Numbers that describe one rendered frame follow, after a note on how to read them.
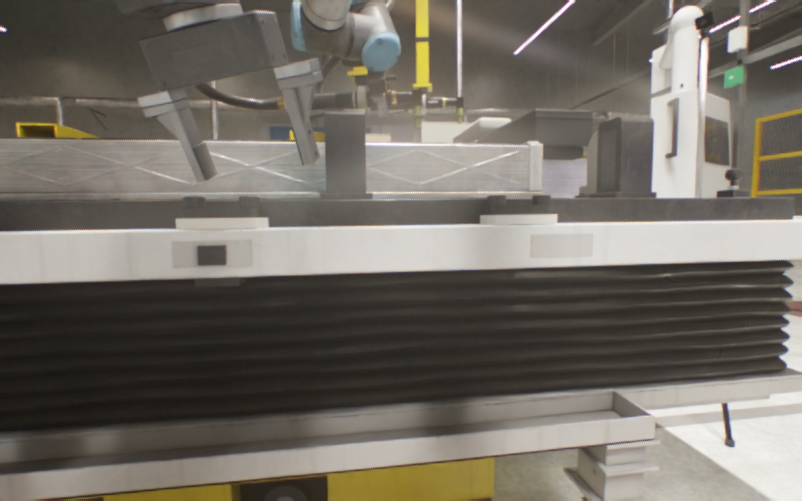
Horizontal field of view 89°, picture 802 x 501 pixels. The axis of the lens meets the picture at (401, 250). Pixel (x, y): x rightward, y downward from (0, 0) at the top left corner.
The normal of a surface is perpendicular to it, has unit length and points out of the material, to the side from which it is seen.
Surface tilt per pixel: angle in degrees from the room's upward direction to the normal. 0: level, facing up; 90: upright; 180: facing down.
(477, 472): 90
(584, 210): 90
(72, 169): 90
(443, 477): 90
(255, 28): 113
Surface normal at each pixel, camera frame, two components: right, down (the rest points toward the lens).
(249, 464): 0.15, 0.08
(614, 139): -0.99, 0.02
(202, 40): -0.11, 0.47
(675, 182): -0.84, 0.06
